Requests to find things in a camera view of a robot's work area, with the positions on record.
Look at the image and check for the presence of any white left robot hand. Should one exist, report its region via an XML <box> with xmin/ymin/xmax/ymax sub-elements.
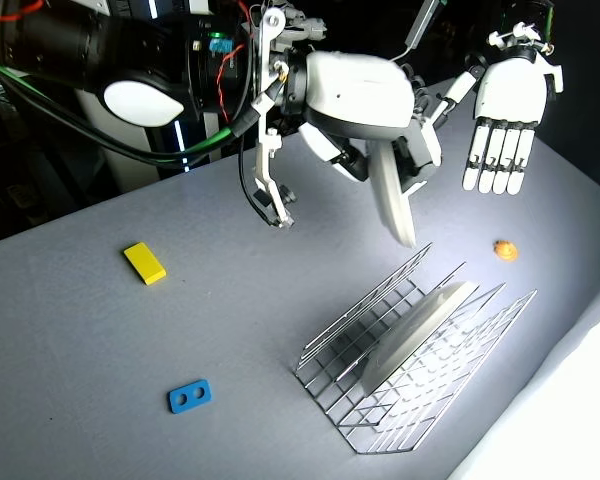
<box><xmin>439</xmin><ymin>52</ymin><xmax>550</xmax><ymax>196</ymax></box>

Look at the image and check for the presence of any orange swirl cookie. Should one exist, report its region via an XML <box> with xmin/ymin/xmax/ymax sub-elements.
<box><xmin>493</xmin><ymin>239</ymin><xmax>520</xmax><ymax>263</ymax></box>

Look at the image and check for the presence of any blue block with two holes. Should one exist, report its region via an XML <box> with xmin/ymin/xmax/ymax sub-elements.
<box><xmin>167</xmin><ymin>378</ymin><xmax>213</xmax><ymax>415</ymax></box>

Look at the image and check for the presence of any red twisted wire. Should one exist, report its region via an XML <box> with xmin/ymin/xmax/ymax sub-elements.
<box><xmin>0</xmin><ymin>0</ymin><xmax>246</xmax><ymax>124</ymax></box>

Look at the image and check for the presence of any white plate with black rim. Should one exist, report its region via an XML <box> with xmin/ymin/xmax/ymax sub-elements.
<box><xmin>369</xmin><ymin>142</ymin><xmax>417</xmax><ymax>249</ymax></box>
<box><xmin>360</xmin><ymin>280</ymin><xmax>480</xmax><ymax>397</ymax></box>

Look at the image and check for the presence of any thick black cable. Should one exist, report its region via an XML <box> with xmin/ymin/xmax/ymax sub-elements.
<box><xmin>0</xmin><ymin>59</ymin><xmax>191</xmax><ymax>169</ymax></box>

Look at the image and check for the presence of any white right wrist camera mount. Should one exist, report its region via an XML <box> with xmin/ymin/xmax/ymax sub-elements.
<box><xmin>249</xmin><ymin>4</ymin><xmax>297</xmax><ymax>230</ymax></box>

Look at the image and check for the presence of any thick green cable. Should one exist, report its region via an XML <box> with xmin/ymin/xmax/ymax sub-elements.
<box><xmin>0</xmin><ymin>57</ymin><xmax>254</xmax><ymax>164</ymax></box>

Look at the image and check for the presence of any yellow rectangular block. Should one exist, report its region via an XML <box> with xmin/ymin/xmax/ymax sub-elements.
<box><xmin>123</xmin><ymin>241</ymin><xmax>168</xmax><ymax>287</ymax></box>

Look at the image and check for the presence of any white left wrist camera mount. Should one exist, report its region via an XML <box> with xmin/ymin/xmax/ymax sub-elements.
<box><xmin>487</xmin><ymin>22</ymin><xmax>565</xmax><ymax>95</ymax></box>

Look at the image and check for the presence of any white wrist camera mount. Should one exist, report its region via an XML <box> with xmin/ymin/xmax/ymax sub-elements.
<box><xmin>249</xmin><ymin>4</ymin><xmax>297</xmax><ymax>230</ymax></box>
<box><xmin>487</xmin><ymin>22</ymin><xmax>565</xmax><ymax>95</ymax></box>

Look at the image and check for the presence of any silver wire dish rack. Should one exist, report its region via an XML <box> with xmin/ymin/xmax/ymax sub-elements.
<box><xmin>293</xmin><ymin>243</ymin><xmax>538</xmax><ymax>455</ymax></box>

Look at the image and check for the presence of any grey white device with cables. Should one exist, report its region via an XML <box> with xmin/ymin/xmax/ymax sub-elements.
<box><xmin>279</xmin><ymin>0</ymin><xmax>329</xmax><ymax>46</ymax></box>

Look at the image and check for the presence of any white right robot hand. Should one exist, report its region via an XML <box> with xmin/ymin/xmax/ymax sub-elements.
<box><xmin>284</xmin><ymin>48</ymin><xmax>444</xmax><ymax>197</ymax></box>

